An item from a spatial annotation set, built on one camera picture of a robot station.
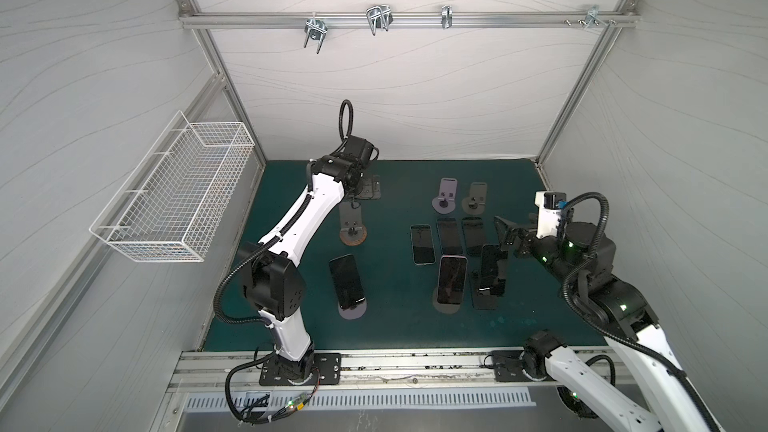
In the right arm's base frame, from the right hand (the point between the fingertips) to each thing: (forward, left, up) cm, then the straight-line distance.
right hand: (520, 209), depth 67 cm
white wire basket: (-2, +81, +1) cm, 81 cm away
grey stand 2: (-13, +14, -31) cm, 37 cm away
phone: (+7, +20, -31) cm, 37 cm away
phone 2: (+11, +11, -32) cm, 36 cm away
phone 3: (-10, +41, -20) cm, 47 cm away
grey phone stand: (+23, +2, -29) cm, 37 cm away
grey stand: (-15, +40, -30) cm, 52 cm away
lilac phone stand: (+25, +12, -31) cm, 42 cm away
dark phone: (+2, -1, -34) cm, 34 cm away
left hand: (+14, +38, -10) cm, 42 cm away
